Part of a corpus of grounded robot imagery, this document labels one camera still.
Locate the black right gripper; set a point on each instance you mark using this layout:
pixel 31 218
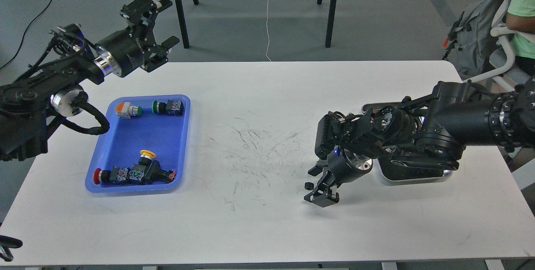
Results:
pixel 342 166

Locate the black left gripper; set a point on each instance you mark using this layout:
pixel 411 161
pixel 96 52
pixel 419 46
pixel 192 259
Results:
pixel 126 50

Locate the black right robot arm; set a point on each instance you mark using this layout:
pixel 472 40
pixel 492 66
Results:
pixel 471 115

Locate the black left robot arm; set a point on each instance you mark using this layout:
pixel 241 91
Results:
pixel 49 95

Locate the silver metal tray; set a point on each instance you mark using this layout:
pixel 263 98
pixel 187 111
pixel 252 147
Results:
pixel 413 174

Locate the blue plastic tray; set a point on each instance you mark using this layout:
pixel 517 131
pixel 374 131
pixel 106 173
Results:
pixel 165 135

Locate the orange white push button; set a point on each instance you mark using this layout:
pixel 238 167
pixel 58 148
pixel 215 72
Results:
pixel 126 110

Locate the grey backpack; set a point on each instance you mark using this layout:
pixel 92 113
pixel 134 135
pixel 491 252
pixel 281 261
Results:
pixel 469 44

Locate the person in green shirt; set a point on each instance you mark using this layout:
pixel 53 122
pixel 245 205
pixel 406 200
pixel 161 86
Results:
pixel 521 17

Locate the green push button switch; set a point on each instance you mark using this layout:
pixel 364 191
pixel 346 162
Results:
pixel 170 107

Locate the yellow push button switch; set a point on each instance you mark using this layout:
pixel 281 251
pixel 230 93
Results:
pixel 146 158

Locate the black switch with red terminals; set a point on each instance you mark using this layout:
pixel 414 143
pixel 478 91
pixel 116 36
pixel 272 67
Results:
pixel 146 173

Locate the red push button switch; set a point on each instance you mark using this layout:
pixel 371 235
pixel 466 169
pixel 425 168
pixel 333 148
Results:
pixel 117 176

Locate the white chair frame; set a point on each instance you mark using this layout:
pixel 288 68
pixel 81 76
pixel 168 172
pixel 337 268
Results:
pixel 493 56

